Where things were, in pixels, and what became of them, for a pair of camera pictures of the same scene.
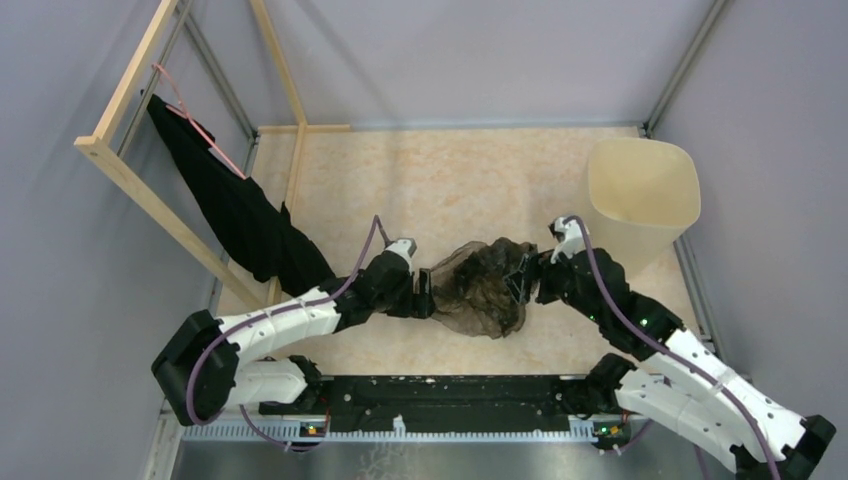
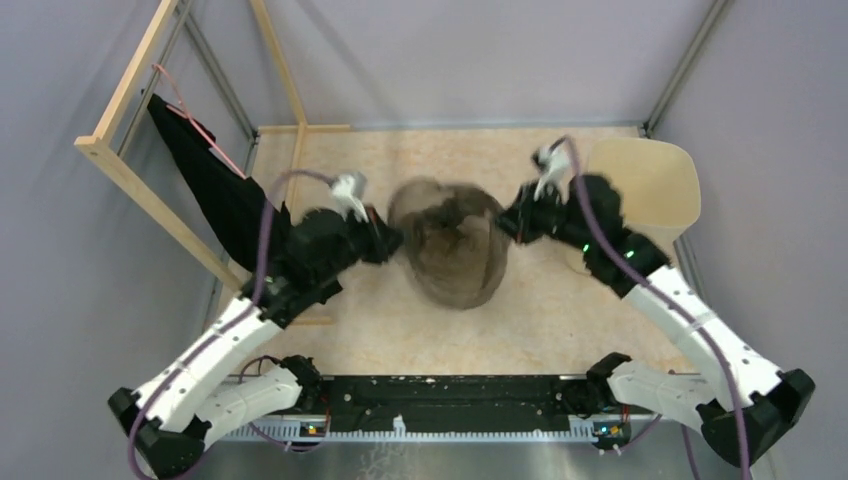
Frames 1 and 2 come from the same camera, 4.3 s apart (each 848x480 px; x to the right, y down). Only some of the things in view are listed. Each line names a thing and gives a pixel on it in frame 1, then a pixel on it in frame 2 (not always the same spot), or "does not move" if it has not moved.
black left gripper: x=417 y=305 to x=383 y=237
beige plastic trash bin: x=644 y=195 does not move
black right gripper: x=532 y=266 to x=517 y=220
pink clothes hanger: x=189 y=121 does not move
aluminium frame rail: x=579 y=433 does not move
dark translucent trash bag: x=469 y=293 to x=452 y=240
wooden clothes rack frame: x=117 y=168 does not move
